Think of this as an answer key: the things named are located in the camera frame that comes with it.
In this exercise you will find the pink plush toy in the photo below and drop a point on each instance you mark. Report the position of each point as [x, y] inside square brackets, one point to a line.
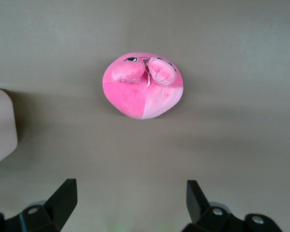
[135, 96]

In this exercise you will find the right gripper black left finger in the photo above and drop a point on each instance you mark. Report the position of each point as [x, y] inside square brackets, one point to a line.
[60, 205]

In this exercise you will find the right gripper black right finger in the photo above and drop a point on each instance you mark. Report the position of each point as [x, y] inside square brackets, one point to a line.
[198, 207]

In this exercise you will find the pink plastic box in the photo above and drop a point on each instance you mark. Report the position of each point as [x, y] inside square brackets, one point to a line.
[2, 125]

